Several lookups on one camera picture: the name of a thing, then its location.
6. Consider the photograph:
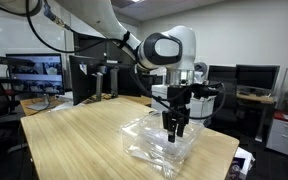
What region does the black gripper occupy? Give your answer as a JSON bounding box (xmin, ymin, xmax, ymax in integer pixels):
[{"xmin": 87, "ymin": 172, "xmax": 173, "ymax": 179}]
[{"xmin": 162, "ymin": 87, "xmax": 191, "ymax": 143}]

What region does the clear plastic lid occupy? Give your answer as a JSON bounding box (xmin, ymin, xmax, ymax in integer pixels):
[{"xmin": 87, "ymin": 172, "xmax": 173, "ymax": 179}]
[{"xmin": 120, "ymin": 111, "xmax": 204, "ymax": 148}]

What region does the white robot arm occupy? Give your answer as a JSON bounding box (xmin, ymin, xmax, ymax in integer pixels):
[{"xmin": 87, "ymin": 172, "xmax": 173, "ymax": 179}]
[{"xmin": 54, "ymin": 0, "xmax": 196, "ymax": 143}]

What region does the clear plastic container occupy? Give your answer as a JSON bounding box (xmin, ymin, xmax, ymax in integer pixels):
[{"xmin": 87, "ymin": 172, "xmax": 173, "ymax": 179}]
[{"xmin": 121, "ymin": 114, "xmax": 205, "ymax": 179}]

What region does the clear plastic fork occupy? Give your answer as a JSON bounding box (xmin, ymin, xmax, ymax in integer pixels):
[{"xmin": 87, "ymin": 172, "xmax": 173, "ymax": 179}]
[{"xmin": 131, "ymin": 150, "xmax": 172, "ymax": 178}]

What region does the white storage box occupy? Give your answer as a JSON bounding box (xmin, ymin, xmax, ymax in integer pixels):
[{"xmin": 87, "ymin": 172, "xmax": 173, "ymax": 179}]
[{"xmin": 151, "ymin": 85, "xmax": 215, "ymax": 123}]

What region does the black office chair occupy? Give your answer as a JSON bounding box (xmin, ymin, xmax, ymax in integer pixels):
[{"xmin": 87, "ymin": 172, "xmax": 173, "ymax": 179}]
[{"xmin": 210, "ymin": 78, "xmax": 237, "ymax": 130}]

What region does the black monitor back right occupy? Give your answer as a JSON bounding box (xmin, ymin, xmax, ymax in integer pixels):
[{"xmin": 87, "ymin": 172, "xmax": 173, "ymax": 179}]
[{"xmin": 102, "ymin": 63, "xmax": 141, "ymax": 97}]

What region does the black monitor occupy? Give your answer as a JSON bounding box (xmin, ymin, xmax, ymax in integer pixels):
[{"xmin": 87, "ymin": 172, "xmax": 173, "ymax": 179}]
[
  {"xmin": 102, "ymin": 63, "xmax": 141, "ymax": 97},
  {"xmin": 69, "ymin": 55, "xmax": 101, "ymax": 105}
]

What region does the dark monitor far desk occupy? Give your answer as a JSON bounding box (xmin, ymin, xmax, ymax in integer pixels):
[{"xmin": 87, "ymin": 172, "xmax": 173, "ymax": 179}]
[{"xmin": 236, "ymin": 65, "xmax": 279, "ymax": 90}]

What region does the white drawer cabinet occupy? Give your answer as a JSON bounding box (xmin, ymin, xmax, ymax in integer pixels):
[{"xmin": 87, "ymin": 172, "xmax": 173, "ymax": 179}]
[{"xmin": 266, "ymin": 111, "xmax": 288, "ymax": 155}]

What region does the black monitor back left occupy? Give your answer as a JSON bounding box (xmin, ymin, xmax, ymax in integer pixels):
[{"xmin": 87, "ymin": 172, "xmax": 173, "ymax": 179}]
[{"xmin": 69, "ymin": 55, "xmax": 101, "ymax": 105}]

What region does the lit computer monitor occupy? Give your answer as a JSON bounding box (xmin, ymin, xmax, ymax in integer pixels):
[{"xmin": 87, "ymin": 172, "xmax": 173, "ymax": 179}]
[{"xmin": 7, "ymin": 53, "xmax": 65, "ymax": 94}]

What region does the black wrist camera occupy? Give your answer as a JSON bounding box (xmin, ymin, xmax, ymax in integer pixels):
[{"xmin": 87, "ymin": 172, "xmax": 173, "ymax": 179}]
[{"xmin": 190, "ymin": 83, "xmax": 221, "ymax": 99}]

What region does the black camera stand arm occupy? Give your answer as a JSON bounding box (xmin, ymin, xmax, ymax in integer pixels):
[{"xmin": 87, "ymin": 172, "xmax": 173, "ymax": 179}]
[{"xmin": 0, "ymin": 56, "xmax": 35, "ymax": 66}]

